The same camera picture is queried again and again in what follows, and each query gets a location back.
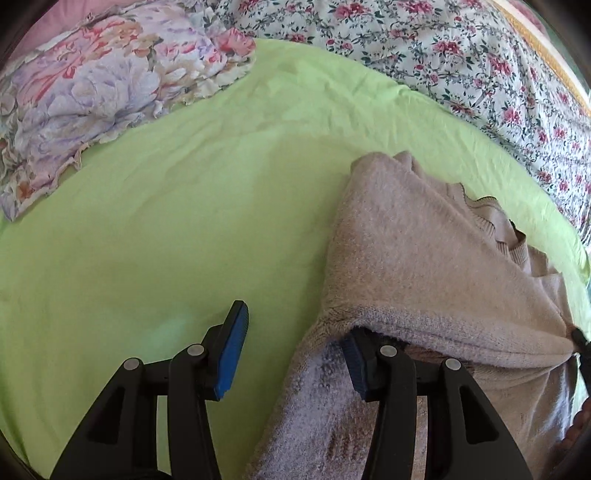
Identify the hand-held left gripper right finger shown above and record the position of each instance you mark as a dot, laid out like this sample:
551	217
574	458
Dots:
358	364

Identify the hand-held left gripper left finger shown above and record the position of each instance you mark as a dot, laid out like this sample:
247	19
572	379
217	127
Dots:
231	350

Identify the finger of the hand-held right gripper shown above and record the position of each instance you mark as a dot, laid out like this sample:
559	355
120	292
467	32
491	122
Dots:
581	340

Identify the taupe knit sweater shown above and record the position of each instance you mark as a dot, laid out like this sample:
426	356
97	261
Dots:
415	258

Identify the light green bed sheet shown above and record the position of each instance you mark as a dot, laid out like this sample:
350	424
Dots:
161	230

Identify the purple floral ruffled pillow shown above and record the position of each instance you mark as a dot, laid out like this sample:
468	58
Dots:
92	92

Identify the white quilt with pink flowers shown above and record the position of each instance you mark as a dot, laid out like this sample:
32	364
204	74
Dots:
461	46

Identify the pink quilted blanket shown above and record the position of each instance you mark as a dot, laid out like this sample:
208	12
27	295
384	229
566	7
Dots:
60	18

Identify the yellow wooden bed frame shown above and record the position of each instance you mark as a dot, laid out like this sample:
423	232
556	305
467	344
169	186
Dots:
545	50

